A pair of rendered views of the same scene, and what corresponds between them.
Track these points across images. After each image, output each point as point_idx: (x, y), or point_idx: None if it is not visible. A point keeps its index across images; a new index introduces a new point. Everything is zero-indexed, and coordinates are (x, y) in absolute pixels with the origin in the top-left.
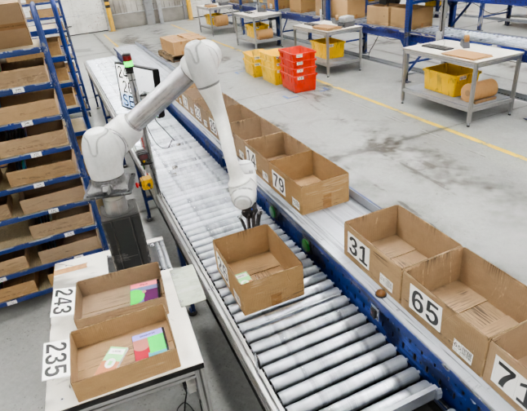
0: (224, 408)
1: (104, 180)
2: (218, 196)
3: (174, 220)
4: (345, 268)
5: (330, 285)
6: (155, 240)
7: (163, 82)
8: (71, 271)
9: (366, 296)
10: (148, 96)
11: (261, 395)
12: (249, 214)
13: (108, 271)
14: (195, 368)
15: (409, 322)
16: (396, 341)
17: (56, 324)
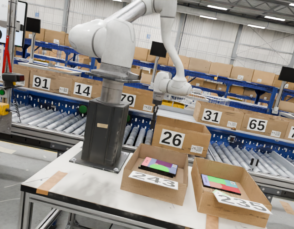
0: None
1: (129, 67)
2: (65, 118)
3: (65, 132)
4: (209, 126)
5: None
6: (81, 144)
7: (132, 7)
8: (58, 181)
9: (226, 133)
10: (123, 12)
11: (261, 179)
12: (158, 107)
13: (93, 168)
14: None
15: (252, 133)
16: (240, 148)
17: (147, 211)
